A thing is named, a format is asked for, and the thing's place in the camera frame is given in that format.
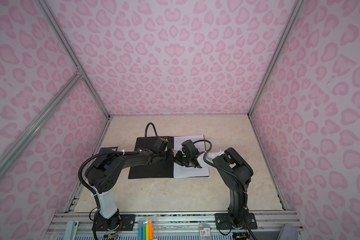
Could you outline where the orange and black folder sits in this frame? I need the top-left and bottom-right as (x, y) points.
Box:
(128, 136), (202, 180)

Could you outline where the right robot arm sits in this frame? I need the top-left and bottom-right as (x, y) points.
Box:
(174, 148), (258, 230)

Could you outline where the aluminium frame corner post right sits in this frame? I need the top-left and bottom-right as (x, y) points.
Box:
(248, 0), (307, 119)

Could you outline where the grey cloth at corner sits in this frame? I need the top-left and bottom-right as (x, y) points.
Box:
(277, 224), (299, 240)

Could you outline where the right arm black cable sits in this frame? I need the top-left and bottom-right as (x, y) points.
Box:
(197, 139), (250, 193)

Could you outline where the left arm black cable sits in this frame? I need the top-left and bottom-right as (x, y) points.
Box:
(143, 122), (160, 149)

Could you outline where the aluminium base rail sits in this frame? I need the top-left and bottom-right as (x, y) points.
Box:
(43, 211), (307, 240)

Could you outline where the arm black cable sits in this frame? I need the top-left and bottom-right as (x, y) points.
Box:
(197, 139), (250, 193)
(143, 122), (160, 149)

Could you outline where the light green tool handle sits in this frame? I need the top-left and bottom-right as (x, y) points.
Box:
(63, 221), (79, 240)

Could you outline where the blue paperback book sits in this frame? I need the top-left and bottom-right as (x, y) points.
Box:
(99, 147), (119, 154)

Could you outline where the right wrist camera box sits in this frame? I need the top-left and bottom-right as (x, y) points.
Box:
(182, 140), (200, 155)

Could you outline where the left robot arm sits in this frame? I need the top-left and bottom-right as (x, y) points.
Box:
(78, 149), (174, 238)

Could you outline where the aluminium frame corner post left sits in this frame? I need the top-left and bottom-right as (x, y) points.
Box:
(35, 0), (111, 120)

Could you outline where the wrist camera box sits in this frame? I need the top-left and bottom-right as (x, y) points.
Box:
(182, 140), (200, 155)
(151, 138), (169, 153)

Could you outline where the aluminium frame corner post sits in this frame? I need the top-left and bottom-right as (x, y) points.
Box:
(248, 0), (307, 119)
(35, 0), (111, 120)

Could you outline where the text sheet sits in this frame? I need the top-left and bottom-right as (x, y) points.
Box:
(173, 135), (210, 179)

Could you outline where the aluminium diagonal frame bar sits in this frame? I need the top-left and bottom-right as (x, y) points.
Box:
(0, 71), (82, 181)

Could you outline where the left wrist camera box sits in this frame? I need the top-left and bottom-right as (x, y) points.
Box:
(151, 138), (169, 153)

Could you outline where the box of coloured markers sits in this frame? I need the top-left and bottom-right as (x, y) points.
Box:
(138, 216), (155, 240)

